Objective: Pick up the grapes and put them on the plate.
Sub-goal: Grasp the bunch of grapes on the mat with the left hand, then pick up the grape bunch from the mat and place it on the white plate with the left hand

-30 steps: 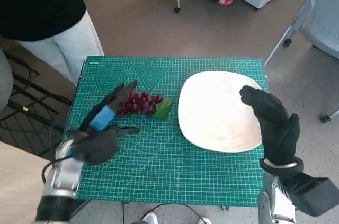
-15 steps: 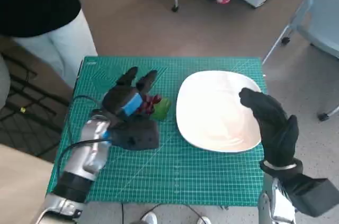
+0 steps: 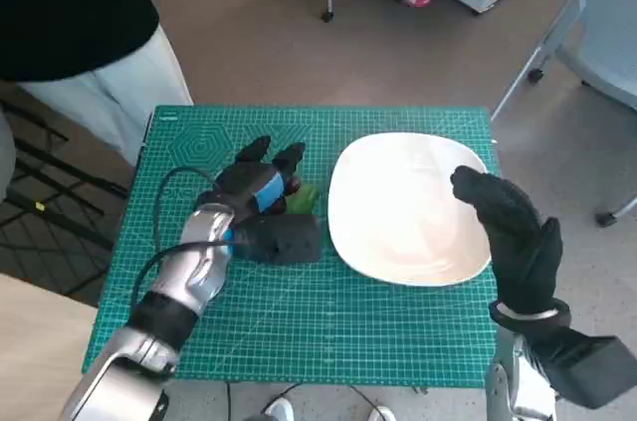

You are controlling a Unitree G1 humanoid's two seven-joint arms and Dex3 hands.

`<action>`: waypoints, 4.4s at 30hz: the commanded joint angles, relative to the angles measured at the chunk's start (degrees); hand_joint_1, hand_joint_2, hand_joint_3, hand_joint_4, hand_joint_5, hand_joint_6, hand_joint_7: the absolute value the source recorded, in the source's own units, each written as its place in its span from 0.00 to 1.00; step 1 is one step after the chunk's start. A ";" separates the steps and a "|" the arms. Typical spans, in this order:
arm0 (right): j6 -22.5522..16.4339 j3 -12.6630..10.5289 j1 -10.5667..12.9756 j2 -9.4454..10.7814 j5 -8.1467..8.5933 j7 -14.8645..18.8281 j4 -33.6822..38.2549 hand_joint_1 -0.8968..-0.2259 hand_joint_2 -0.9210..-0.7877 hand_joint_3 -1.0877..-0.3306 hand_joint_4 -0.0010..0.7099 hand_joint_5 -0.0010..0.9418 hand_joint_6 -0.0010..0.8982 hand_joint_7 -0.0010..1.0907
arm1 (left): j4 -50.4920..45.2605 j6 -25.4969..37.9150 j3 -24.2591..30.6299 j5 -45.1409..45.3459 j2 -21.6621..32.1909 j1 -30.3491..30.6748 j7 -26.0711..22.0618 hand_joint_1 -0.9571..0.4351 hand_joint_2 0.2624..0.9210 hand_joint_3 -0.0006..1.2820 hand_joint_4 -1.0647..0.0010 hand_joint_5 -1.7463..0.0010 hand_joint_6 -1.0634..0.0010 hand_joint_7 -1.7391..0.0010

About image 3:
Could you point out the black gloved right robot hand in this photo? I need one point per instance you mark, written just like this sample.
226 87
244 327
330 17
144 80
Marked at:
522 252

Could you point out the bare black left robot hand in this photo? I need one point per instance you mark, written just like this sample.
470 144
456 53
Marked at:
244 182

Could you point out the red toy grapes with leaf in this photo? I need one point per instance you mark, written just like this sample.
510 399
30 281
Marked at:
303 199

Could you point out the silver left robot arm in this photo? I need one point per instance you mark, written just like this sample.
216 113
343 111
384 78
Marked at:
184 281

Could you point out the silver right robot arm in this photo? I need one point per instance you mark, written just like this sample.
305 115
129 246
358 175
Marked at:
517 386

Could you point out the white plate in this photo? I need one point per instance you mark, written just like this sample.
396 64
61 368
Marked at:
403 212

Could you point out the green cutting mat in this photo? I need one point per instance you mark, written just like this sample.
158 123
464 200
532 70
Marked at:
308 311

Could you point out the black metal rack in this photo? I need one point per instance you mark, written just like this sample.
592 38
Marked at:
50 182

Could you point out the white shoe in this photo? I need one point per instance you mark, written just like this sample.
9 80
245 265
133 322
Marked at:
382 414
279 410

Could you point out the light blue chair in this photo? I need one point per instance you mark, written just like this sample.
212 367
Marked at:
607 43

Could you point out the person beside table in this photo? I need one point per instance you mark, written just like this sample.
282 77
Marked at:
69 8

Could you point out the light wooden table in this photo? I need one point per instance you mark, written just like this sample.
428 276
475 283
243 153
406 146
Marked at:
40 371

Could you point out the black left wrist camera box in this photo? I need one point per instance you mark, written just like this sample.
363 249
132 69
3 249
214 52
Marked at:
283 239

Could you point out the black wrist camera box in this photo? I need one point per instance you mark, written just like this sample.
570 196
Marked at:
283 239
592 371

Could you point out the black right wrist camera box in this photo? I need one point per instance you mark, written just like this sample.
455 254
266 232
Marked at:
592 371

